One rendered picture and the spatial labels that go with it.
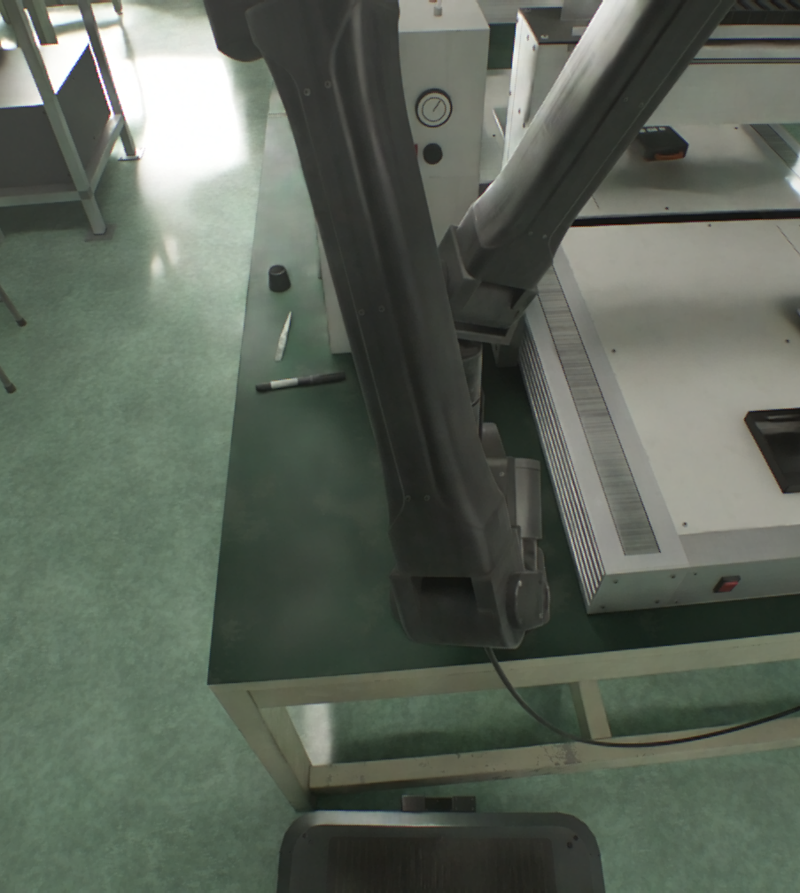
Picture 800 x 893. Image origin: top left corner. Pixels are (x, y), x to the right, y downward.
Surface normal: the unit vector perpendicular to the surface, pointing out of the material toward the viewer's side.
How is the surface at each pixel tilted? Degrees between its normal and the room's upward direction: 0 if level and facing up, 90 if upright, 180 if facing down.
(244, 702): 90
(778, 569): 90
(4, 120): 90
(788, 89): 90
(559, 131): 70
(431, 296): 66
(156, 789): 0
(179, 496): 0
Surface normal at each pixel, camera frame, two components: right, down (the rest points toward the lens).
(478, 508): 0.79, -0.25
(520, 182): -0.91, -0.02
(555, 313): -0.01, -0.63
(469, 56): 0.08, 0.77
